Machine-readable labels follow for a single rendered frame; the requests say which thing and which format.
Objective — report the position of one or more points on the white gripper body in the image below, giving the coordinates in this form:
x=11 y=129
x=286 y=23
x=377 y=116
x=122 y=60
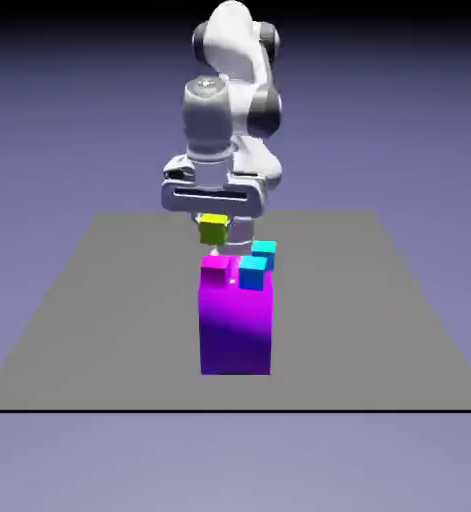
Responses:
x=213 y=197

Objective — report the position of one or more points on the small yellow cube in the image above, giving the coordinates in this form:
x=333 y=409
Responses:
x=212 y=231

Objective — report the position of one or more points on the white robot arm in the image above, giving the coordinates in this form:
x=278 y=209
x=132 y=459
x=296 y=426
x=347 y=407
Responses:
x=223 y=116

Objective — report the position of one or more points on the small magenta cube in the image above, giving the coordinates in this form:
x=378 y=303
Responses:
x=214 y=270

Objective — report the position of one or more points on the small cyan cube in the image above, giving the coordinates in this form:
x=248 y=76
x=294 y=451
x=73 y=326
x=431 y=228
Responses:
x=265 y=248
x=253 y=272

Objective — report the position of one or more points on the large magenta box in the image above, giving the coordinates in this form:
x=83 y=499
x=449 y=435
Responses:
x=235 y=326

